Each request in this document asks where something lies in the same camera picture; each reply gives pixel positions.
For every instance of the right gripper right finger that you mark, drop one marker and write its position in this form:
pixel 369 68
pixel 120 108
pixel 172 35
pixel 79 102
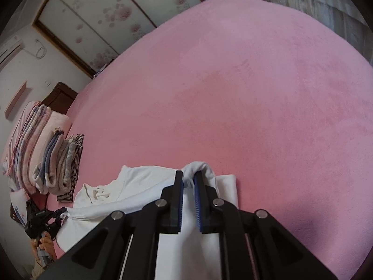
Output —
pixel 205 212

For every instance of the stack of folded clothes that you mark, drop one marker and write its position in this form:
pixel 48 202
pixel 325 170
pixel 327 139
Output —
pixel 56 171

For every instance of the white air conditioner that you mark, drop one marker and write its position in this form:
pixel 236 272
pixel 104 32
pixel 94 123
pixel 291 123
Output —
pixel 10 49

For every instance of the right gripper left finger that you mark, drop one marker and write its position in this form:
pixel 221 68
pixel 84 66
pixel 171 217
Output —
pixel 172 213

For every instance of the folded pink striped quilt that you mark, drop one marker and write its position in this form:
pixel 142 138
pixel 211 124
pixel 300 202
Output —
pixel 27 142

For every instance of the pink bed blanket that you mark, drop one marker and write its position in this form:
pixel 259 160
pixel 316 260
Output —
pixel 256 90

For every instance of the dark wooden headboard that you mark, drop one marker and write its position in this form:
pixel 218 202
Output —
pixel 61 98

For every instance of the left hand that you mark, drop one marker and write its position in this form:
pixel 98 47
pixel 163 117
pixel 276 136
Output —
pixel 45 243

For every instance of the white sweatshirt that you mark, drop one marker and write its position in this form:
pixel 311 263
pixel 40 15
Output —
pixel 186 255

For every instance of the floral sliding wardrobe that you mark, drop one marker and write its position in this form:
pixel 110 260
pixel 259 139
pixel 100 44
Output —
pixel 92 33

